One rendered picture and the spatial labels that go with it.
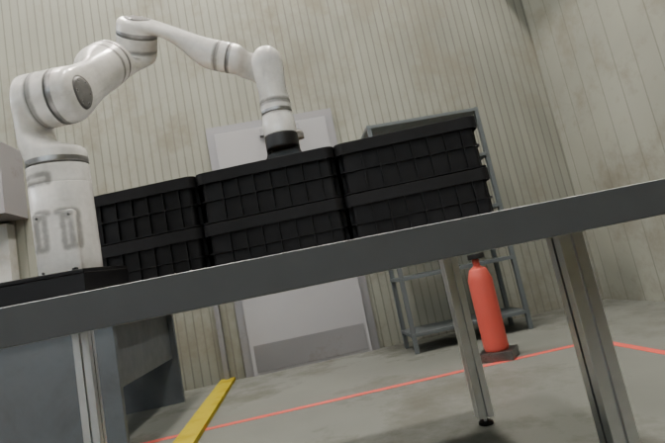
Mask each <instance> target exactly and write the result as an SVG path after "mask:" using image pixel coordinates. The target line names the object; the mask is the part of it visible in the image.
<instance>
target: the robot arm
mask: <svg viewBox="0 0 665 443"><path fill-rule="evenodd" d="M157 37H160V38H163V39H165V40H167V41H169V42H171V43H173V44H175V45H176V46H177V47H179V48H180V49H181V50H182V51H183V52H185V53H186V54H187V55H188V56H189V57H190V58H191V59H193V60H194V61H195V62H196V63H198V64H199V65H201V66H203V67H205V68H207V69H211V70H215V71H220V72H225V73H229V74H235V75H237V76H240V77H242V78H244V79H247V80H250V81H252V82H255V83H256V86H257V90H258V95H259V105H260V111H261V116H262V127H263V133H264V138H265V144H266V150H267V158H266V159H269V158H274V157H278V156H283V155H288V154H292V153H297V152H302V150H301V148H300V143H299V140H300V139H303V138H304V133H303V132H302V131H301V130H297V128H296V123H295V119H294V116H293V113H292V108H291V103H290V98H289V95H288V91H287V88H286V83H285V76H284V65H283V61H282V57H281V54H280V53H279V51H278V50H277V49H276V48H274V47H273V46H270V45H263V46H260V47H259V48H258V49H257V50H256V51H255V52H254V53H251V52H248V51H247V50H245V49H244V48H243V47H242V46H241V45H239V44H233V43H229V42H224V41H219V40H214V39H210V38H206V37H202V36H199V35H196V34H193V33H190V32H187V31H185V30H182V29H179V28H176V27H173V26H170V25H167V24H164V23H161V22H158V21H156V20H153V19H149V18H145V17H143V16H134V15H131V16H122V17H119V18H118V19H117V21H116V41H115V42H113V41H108V40H102V41H98V42H95V43H93V44H90V45H89V46H87V47H85V48H83V49H82V50H81V51H80V52H79V53H78V54H77V55H76V56H75V58H74V61H73V64H71V65H67V66H60V67H54V68H50V69H45V70H41V71H36V72H31V73H27V74H22V75H19V76H17V77H15V78H14V79H13V81H12V82H11V85H10V90H9V98H10V106H11V112H12V117H13V122H14V128H15V133H16V139H17V144H18V147H19V150H20V153H21V155H22V157H23V160H24V164H25V169H26V170H25V171H26V179H27V187H28V196H29V204H30V212H31V220H32V228H33V236H34V244H35V251H36V258H37V266H38V274H39V276H42V275H47V274H53V273H59V272H64V271H70V270H72V268H76V267H78V269H81V268H92V267H104V266H103V258H102V251H101V244H100V237H99V230H98V223H97V217H96V209H95V202H94V195H93V188H92V180H91V172H90V165H89V157H88V152H87V150H86V149H85V148H84V147H82V146H80V145H77V144H72V143H65V142H59V141H57V139H56V136H55V132H54V128H58V127H63V126H68V125H72V124H76V123H79V122H81V121H83V120H85V119H86V118H88V117H89V116H90V115H91V114H92V112H93V111H94V110H95V109H96V107H97V106H98V104H99V103H100V102H101V101H102V99H103V98H104V97H105V96H107V95H108V94H110V93H111V92H112V91H113V90H115V89H116V88H118V87H119V86H120V85H121V84H123V83H124V82H125V81H126V80H127V79H128V78H129V77H131V76H132V75H134V74H135V73H136V72H138V71H140V70H142V69H144V68H147V67H149V66H151V65H152V64H154V62H155V61H156V58H157Z"/></svg>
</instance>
